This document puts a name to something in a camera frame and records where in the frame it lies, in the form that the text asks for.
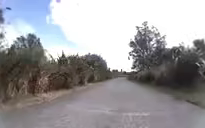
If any green bushes row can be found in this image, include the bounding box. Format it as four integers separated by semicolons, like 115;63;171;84
127;38;205;88

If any tall leafy tree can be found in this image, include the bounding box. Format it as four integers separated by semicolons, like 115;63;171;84
128;21;168;73

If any dry bushes and trees row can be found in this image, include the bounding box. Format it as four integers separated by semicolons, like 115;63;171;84
0;0;115;104

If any grass verge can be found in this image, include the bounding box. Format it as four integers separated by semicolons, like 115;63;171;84
133;79;205;110

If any dry dirt verge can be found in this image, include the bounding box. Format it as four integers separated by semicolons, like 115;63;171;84
0;80;101;111

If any grey asphalt road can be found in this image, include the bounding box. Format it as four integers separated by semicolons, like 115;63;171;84
0;76;205;128

